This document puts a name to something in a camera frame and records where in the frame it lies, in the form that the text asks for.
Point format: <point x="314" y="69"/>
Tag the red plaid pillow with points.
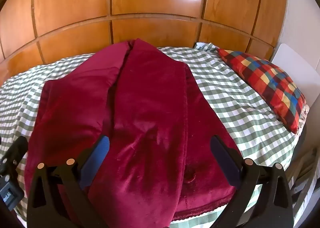
<point x="270" y="85"/>

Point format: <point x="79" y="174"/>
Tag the white headboard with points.
<point x="295" y="65"/>

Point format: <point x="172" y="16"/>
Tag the dark bed frame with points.
<point x="303" y="148"/>

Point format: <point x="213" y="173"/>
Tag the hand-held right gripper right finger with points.
<point x="225" y="165"/>

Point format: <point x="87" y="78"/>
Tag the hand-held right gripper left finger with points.
<point x="98" y="157"/>

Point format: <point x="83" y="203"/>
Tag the green white checked bedsheet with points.
<point x="237" y="108"/>

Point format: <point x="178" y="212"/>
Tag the dark red velvet blanket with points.
<point x="150" y="118"/>

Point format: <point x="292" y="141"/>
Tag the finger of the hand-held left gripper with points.
<point x="18" y="150"/>

